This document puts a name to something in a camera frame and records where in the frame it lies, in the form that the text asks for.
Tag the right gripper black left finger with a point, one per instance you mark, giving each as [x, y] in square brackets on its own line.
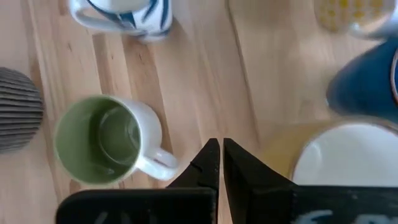
[205, 171]

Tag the yellow dot patterned mug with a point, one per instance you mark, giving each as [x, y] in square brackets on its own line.
[342, 12]

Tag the potted plant in striped pot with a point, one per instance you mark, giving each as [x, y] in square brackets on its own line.
[18, 109]

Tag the white mug blue stripes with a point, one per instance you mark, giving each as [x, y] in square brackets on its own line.
[149, 21]

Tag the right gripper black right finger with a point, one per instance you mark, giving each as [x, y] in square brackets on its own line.
[248, 186]

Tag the blue ceramic mug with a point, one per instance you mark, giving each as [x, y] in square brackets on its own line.
[363, 84]

